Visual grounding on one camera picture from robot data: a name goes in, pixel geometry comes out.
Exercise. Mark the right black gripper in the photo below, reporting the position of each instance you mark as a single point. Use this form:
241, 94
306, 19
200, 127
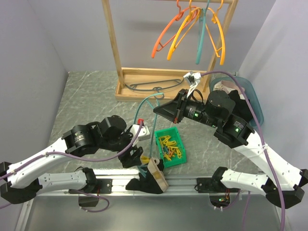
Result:
174, 110

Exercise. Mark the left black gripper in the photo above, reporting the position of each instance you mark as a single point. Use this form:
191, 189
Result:
129, 160

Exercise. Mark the yellow clothespin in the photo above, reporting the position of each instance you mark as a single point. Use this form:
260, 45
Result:
144, 160

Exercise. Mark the black underwear back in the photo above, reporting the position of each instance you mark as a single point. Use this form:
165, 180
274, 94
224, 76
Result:
152, 180

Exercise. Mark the black underwear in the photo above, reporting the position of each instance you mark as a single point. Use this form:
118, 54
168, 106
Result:
241, 108
152, 180

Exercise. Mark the black underwear front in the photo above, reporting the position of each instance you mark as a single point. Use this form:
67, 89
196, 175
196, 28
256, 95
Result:
241, 108

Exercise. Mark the orange clothes hanger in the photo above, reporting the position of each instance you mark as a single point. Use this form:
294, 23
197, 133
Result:
158, 46

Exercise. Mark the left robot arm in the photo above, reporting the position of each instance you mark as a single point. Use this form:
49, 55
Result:
28, 178

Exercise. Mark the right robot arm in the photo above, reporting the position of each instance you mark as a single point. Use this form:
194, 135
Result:
278, 178

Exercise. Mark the beige underwear in basket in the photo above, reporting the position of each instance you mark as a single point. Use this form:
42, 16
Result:
227, 86

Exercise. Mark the yellow hanger left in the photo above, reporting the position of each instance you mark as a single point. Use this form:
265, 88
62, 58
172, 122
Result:
187, 24

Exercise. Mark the yellow hanger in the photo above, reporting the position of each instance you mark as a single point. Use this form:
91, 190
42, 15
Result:
187, 24
219, 46

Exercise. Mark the yellow hanger right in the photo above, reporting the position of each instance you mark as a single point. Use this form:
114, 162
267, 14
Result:
219, 46

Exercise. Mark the wooden clothes rack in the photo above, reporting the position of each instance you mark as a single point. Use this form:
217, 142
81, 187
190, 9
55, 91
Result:
133, 28

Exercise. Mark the green plastic bin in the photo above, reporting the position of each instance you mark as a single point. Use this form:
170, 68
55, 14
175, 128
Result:
175, 135

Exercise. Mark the yellow clothespins in bin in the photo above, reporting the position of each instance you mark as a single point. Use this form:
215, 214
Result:
167, 144

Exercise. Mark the teal laundry basket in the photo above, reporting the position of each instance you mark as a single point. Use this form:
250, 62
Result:
250, 93

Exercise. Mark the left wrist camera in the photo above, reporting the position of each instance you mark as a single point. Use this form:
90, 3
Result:
144, 133

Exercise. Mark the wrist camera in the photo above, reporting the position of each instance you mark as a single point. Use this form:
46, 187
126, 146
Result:
144, 133
193, 79

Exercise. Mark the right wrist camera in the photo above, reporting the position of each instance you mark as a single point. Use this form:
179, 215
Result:
193, 79

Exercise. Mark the aluminium mounting rail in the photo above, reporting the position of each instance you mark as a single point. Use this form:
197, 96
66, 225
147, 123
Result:
154, 202

